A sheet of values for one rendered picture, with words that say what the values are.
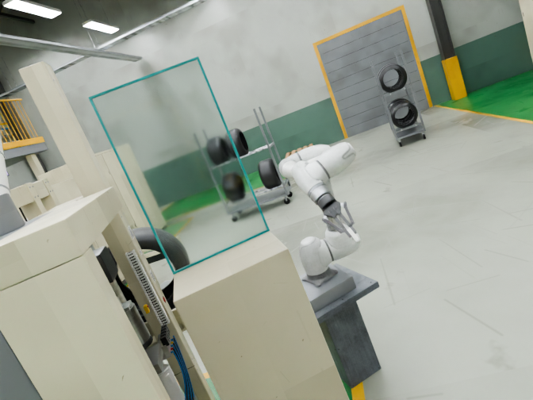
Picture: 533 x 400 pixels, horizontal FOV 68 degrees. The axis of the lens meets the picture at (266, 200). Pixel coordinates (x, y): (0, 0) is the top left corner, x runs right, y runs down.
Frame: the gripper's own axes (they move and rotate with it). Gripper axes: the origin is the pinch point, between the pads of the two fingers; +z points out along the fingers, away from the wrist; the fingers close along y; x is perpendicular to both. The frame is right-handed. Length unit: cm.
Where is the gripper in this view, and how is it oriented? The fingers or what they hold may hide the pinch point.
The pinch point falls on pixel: (353, 235)
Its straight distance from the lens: 164.5
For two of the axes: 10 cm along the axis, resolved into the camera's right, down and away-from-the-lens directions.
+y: -7.9, 6.1, 0.7
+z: 5.2, 7.2, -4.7
